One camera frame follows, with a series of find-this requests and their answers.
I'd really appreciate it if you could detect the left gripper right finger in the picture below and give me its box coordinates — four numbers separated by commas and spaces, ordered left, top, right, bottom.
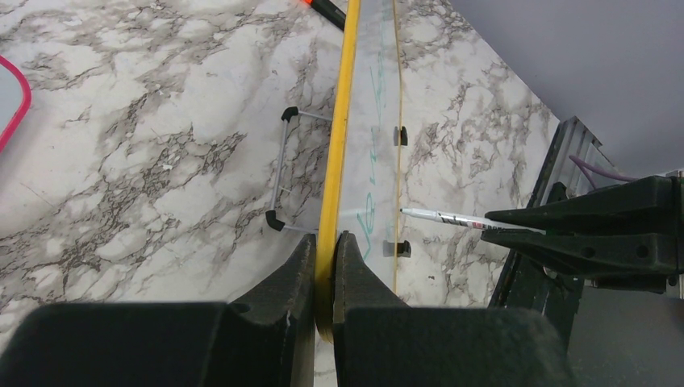
332, 232, 576, 386

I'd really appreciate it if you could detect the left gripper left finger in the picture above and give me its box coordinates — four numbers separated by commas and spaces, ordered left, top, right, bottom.
1, 235, 316, 386

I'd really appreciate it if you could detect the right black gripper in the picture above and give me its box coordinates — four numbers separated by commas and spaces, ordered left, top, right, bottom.
481, 176, 683, 299

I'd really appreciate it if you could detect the yellow framed whiteboard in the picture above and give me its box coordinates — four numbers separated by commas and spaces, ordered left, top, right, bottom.
315, 1, 406, 343

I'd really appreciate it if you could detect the white green marker pen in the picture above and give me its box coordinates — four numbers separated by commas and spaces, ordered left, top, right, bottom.
400, 208, 539, 231

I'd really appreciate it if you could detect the pink framed whiteboard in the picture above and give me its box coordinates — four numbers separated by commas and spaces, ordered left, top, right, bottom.
0, 56, 32, 151

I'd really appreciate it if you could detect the orange black highlighter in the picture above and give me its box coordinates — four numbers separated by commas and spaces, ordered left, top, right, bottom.
303, 0, 346, 31

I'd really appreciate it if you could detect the wire whiteboard stand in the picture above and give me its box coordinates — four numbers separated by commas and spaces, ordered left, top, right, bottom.
265, 106, 411, 257

